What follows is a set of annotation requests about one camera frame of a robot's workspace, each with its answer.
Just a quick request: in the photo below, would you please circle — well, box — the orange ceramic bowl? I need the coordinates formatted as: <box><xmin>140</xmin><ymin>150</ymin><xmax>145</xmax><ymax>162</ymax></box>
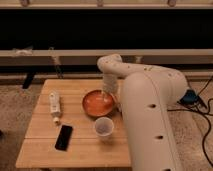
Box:
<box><xmin>82</xmin><ymin>90</ymin><xmax>117</xmax><ymax>117</ymax></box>

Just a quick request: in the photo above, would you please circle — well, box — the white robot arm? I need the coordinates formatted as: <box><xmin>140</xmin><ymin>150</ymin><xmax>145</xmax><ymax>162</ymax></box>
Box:
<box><xmin>97</xmin><ymin>54</ymin><xmax>188</xmax><ymax>171</ymax></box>

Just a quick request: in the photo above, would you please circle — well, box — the white paper cup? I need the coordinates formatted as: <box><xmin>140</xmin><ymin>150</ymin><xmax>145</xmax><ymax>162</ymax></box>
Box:
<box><xmin>94</xmin><ymin>117</ymin><xmax>114</xmax><ymax>140</ymax></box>

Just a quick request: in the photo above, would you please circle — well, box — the white tube bottle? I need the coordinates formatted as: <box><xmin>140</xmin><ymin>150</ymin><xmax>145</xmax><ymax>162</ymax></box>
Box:
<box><xmin>49</xmin><ymin>92</ymin><xmax>61</xmax><ymax>125</ymax></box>

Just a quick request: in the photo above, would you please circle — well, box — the black smartphone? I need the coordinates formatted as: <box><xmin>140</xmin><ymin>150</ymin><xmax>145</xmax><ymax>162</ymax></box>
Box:
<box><xmin>55</xmin><ymin>125</ymin><xmax>73</xmax><ymax>151</ymax></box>

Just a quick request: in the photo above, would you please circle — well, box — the wooden table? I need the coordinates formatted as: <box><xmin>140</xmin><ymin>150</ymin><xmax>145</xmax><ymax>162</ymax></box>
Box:
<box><xmin>16</xmin><ymin>79</ymin><xmax>130</xmax><ymax>169</ymax></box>

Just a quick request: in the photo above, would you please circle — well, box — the blue device on floor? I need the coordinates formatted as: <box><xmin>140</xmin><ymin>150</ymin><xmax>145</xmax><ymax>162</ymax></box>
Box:
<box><xmin>180</xmin><ymin>89</ymin><xmax>206</xmax><ymax>107</ymax></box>

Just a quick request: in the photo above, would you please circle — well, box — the black cable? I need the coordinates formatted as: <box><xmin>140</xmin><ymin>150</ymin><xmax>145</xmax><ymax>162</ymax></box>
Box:
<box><xmin>166</xmin><ymin>75</ymin><xmax>213</xmax><ymax>168</ymax></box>

